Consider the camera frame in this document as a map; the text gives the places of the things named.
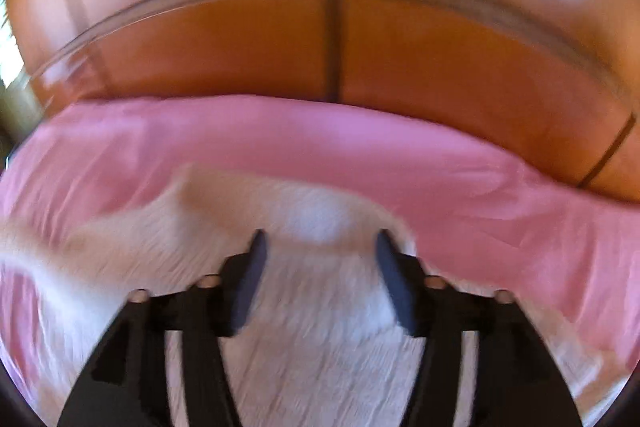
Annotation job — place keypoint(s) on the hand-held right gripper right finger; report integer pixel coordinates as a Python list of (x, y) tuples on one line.
[(392, 279)]

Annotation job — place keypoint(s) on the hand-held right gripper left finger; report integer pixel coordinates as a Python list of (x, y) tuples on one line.
[(251, 277)]

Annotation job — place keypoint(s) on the white knitted towel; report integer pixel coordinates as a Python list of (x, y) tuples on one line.
[(310, 357)]

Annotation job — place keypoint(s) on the pink blanket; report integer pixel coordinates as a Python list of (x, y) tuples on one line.
[(350, 147)]

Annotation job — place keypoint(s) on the wooden wardrobe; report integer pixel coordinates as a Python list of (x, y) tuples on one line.
[(425, 57)]

